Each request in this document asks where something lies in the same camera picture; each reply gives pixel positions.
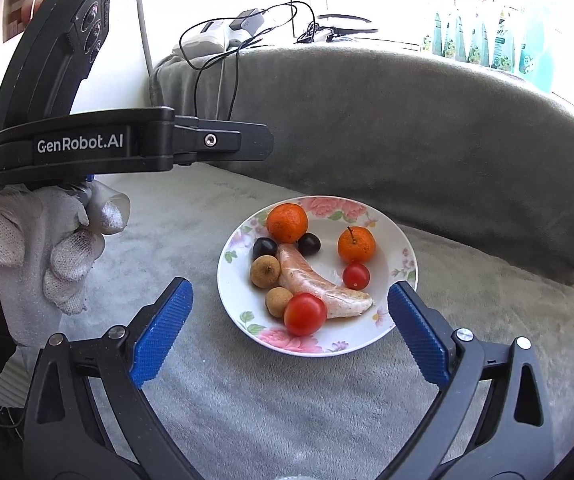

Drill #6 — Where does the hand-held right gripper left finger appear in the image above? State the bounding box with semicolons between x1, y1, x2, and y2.
22;276;194;480

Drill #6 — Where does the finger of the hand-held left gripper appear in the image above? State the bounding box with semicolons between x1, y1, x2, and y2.
173;115;274;167

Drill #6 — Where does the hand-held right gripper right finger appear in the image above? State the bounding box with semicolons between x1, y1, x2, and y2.
377;281;555;480

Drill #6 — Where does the floral white plate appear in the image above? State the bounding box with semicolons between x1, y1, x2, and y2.
217;196;419;357

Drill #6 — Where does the small red tomato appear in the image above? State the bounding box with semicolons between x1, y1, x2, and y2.
342;262;371;291

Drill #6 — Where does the round tangerine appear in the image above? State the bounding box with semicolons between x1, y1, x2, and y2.
266;203;309;243

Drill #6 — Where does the tangerine with stem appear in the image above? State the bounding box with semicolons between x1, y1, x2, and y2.
337;226;376;264

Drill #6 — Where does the dark plum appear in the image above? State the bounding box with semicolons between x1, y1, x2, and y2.
253;237;279;261

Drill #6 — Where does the large red tomato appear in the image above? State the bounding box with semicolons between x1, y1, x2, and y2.
283;293;328;337

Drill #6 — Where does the brown longan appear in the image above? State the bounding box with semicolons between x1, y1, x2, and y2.
265;287;294;318
250;255;281;289

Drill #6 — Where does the dark purple grape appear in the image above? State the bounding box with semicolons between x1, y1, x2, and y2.
297;232;322;256

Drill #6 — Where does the person's left hand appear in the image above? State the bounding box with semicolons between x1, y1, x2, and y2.
0;184;131;347

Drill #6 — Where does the white power adapter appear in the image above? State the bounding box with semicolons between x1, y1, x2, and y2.
173;20;248;59

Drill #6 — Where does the white pole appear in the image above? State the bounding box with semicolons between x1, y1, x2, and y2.
136;0;155;88

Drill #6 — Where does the grey power adapter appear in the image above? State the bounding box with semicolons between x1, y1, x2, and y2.
231;8;268;31

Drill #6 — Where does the peeled pomelo segment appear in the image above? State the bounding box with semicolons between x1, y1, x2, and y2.
276;244;374;320

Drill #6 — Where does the light grey plush blanket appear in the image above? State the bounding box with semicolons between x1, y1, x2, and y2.
42;160;574;480

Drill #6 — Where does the black curved band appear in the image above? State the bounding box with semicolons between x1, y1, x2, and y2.
294;12;380;43

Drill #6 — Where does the dark grey sofa backrest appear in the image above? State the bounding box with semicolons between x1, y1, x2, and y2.
148;44;574;286

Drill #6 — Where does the row of green bottles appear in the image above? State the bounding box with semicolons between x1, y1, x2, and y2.
419;0;555;93

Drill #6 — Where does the black cable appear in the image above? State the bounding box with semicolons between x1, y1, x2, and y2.
179;1;320;121

